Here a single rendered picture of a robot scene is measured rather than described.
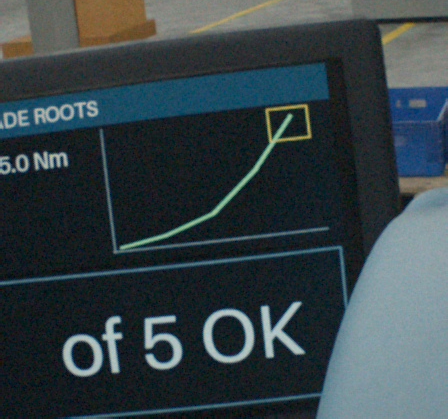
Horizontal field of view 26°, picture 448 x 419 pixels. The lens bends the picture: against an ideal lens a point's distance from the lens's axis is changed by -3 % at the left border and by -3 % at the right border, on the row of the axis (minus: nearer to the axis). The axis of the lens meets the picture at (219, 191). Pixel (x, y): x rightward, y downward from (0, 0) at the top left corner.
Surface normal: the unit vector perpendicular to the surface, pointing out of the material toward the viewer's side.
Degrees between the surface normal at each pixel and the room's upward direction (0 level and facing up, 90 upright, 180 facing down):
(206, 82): 75
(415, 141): 90
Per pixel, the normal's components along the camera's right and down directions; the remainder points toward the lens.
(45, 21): -0.44, 0.32
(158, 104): -0.04, 0.05
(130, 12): 0.90, 0.02
